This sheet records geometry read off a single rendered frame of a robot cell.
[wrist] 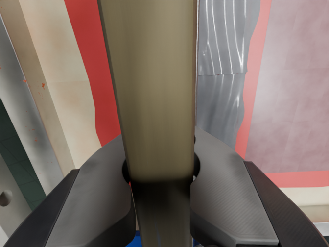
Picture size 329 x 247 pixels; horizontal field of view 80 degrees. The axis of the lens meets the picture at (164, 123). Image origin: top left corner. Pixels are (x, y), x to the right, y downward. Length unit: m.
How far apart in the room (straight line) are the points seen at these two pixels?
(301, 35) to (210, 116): 0.14
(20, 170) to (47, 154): 1.65
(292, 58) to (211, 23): 0.11
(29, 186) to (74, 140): 1.73
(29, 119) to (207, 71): 0.22
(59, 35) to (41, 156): 0.16
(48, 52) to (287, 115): 0.32
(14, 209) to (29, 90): 0.18
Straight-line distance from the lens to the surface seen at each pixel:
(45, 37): 0.28
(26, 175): 1.97
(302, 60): 0.31
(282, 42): 0.29
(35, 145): 0.31
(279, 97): 0.31
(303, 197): 0.45
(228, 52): 0.26
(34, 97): 0.28
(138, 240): 0.39
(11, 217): 0.37
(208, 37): 0.25
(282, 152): 0.36
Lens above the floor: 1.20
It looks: 62 degrees down
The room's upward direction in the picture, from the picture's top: 179 degrees clockwise
